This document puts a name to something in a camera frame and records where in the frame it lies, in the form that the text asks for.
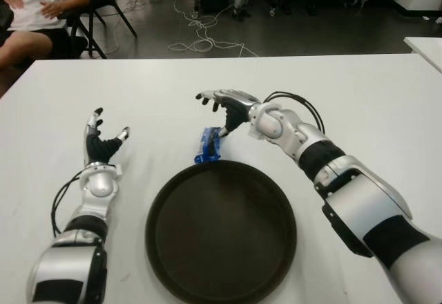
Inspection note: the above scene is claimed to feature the white floor cable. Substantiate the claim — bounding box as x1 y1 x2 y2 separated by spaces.
168 0 259 58

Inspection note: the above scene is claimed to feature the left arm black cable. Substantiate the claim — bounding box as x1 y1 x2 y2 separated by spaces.
50 172 84 238

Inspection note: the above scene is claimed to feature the blue Oreo packet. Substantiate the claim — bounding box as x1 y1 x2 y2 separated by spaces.
193 126 222 165

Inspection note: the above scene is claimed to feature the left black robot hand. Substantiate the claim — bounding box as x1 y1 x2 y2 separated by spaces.
84 107 131 167

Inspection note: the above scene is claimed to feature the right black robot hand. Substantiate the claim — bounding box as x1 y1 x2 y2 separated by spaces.
195 88 262 137

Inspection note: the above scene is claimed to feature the white side table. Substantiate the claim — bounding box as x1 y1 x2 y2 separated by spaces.
403 37 442 70

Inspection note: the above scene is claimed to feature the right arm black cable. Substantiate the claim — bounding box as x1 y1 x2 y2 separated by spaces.
264 91 327 134

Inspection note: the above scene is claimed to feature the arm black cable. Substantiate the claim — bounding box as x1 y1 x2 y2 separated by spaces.
50 172 84 238
264 91 327 134

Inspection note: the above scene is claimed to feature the round dark brown tray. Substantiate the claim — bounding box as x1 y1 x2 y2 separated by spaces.
144 160 298 304

